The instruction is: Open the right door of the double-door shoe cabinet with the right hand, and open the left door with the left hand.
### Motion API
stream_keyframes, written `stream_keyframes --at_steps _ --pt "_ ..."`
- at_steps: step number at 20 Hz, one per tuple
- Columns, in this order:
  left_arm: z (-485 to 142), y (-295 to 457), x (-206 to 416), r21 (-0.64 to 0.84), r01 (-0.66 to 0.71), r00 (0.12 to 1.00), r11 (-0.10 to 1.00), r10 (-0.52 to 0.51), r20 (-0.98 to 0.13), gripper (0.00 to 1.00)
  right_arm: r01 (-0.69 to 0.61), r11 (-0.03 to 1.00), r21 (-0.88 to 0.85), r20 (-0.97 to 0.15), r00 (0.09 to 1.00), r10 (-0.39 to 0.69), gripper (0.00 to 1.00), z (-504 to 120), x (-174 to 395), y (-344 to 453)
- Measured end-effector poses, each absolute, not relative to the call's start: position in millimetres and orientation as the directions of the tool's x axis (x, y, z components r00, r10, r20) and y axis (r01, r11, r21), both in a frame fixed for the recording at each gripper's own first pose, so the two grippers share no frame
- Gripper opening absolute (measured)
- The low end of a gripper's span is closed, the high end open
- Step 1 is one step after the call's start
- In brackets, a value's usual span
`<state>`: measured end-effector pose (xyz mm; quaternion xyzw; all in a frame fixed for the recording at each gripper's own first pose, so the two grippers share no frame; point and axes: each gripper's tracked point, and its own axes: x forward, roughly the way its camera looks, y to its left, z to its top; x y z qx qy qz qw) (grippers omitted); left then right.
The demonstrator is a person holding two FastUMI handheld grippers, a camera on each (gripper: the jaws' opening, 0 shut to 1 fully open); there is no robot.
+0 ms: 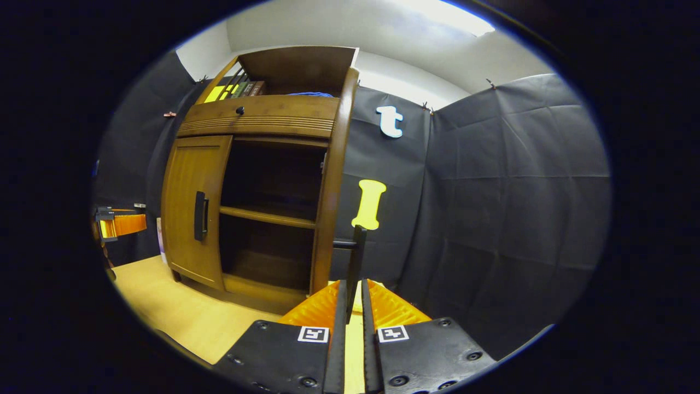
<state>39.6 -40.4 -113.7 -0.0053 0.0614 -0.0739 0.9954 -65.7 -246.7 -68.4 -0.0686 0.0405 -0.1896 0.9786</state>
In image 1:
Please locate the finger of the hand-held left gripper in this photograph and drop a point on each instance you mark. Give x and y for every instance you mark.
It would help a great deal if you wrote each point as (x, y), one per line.
(128, 210)
(128, 225)

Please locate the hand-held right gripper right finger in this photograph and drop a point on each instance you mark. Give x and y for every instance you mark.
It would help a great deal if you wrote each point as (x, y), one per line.
(372, 350)

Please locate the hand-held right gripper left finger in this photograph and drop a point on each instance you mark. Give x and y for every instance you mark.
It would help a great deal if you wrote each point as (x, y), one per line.
(336, 350)

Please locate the wooden shoe cabinet door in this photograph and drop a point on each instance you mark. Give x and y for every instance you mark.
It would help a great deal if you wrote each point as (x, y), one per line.
(186, 208)
(328, 191)

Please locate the wooden double-door shoe cabinet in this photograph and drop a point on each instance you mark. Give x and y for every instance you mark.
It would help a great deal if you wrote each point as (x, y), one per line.
(262, 117)

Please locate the wooden inner cabinet shelf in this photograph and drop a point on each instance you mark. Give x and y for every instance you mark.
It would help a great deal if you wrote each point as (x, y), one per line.
(268, 216)

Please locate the wooden cabinet drawer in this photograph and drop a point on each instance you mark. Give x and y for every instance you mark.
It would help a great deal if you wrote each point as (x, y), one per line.
(273, 117)

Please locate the pale pink book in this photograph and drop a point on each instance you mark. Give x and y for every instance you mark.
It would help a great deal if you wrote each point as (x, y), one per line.
(161, 241)

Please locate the dark brown book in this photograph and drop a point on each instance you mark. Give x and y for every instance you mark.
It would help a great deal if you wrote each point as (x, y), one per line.
(249, 89)

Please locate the black backdrop cloth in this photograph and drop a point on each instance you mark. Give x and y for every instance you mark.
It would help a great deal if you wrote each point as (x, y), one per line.
(503, 208)

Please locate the blue folded cloth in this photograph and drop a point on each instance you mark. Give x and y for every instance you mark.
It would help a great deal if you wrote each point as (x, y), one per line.
(311, 94)

